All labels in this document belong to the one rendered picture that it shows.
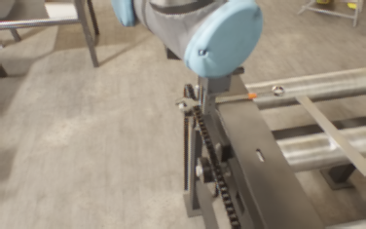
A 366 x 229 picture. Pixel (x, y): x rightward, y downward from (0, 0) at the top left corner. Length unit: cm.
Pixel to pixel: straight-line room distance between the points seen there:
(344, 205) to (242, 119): 149
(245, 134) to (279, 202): 15
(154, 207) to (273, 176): 132
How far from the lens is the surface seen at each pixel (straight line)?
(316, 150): 97
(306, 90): 119
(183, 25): 27
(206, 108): 63
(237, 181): 79
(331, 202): 202
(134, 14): 39
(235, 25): 28
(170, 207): 179
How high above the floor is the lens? 161
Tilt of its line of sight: 46 degrees down
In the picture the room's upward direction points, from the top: straight up
